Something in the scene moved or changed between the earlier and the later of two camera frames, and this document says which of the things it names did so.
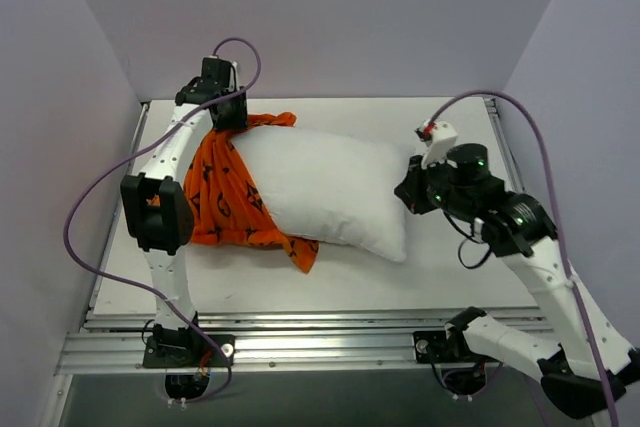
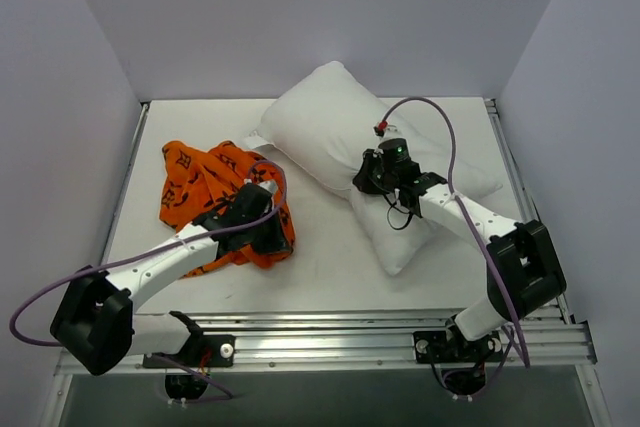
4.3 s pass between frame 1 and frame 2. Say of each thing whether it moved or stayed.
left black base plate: stayed
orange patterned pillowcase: moved
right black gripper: moved
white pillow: moved
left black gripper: moved
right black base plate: stayed
